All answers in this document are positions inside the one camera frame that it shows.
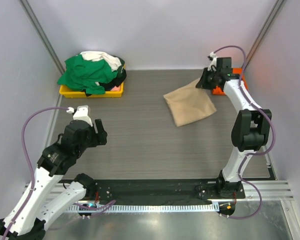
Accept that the beige t shirt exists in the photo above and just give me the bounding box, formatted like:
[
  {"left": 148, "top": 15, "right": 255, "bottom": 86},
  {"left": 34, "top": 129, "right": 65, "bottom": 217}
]
[{"left": 163, "top": 79, "right": 217, "bottom": 127}]

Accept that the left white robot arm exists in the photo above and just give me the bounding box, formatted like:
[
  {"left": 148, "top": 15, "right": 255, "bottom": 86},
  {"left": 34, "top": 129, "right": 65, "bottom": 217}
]
[{"left": 0, "top": 119, "right": 108, "bottom": 240}]

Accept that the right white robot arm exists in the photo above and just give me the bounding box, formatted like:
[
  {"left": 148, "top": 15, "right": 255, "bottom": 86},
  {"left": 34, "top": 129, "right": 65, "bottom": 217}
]
[{"left": 195, "top": 53, "right": 272, "bottom": 200}]

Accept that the folded orange t shirt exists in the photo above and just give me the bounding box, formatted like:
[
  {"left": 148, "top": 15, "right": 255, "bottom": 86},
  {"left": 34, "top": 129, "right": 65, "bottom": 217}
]
[{"left": 211, "top": 68, "right": 249, "bottom": 96}]

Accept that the yellow plastic bin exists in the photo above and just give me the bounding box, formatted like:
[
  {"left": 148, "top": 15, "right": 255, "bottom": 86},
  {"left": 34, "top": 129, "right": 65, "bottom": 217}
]
[{"left": 59, "top": 65, "right": 127, "bottom": 99}]

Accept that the pink garment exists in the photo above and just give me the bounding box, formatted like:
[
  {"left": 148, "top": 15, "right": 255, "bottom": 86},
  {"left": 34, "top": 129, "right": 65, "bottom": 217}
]
[{"left": 110, "top": 86, "right": 121, "bottom": 92}]

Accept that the green t shirt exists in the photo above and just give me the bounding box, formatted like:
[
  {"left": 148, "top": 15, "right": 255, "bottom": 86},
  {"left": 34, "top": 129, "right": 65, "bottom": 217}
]
[{"left": 57, "top": 54, "right": 122, "bottom": 95}]

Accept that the black t shirt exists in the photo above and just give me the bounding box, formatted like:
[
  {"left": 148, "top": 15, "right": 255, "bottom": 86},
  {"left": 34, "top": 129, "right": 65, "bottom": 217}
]
[{"left": 82, "top": 69, "right": 127, "bottom": 95}]

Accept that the white t shirt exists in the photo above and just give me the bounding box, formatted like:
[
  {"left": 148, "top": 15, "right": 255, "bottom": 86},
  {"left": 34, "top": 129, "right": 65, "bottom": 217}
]
[{"left": 80, "top": 50, "right": 124, "bottom": 72}]

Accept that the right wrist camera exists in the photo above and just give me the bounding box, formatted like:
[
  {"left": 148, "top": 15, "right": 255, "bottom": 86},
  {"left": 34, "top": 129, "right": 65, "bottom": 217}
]
[{"left": 207, "top": 52, "right": 217, "bottom": 72}]

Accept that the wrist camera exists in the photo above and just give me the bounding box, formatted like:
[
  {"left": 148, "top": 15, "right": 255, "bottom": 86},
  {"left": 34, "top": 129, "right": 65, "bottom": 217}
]
[
  {"left": 207, "top": 52, "right": 217, "bottom": 72},
  {"left": 66, "top": 105, "right": 93, "bottom": 127}
]

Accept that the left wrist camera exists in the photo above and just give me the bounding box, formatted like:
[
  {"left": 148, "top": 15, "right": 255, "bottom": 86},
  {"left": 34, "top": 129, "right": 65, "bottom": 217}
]
[{"left": 66, "top": 105, "right": 93, "bottom": 127}]

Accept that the right aluminium frame post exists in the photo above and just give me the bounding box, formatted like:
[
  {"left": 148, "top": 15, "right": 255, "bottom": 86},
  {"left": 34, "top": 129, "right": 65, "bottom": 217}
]
[{"left": 243, "top": 0, "right": 287, "bottom": 69}]

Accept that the aluminium frame post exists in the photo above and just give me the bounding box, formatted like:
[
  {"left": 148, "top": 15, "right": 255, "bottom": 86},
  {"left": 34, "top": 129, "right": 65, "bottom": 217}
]
[
  {"left": 243, "top": 0, "right": 287, "bottom": 69},
  {"left": 18, "top": 0, "right": 65, "bottom": 74}
]

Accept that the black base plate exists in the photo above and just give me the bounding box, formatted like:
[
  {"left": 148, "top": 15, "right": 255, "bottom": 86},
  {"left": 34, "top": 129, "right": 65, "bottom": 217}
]
[{"left": 83, "top": 178, "right": 246, "bottom": 206}]

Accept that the slotted cable duct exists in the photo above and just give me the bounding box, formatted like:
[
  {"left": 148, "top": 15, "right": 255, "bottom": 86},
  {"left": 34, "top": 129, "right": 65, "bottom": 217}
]
[{"left": 64, "top": 202, "right": 220, "bottom": 214}]

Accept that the left aluminium frame post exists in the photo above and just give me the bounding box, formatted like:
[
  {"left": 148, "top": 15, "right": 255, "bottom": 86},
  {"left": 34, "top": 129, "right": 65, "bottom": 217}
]
[{"left": 18, "top": 0, "right": 65, "bottom": 74}]

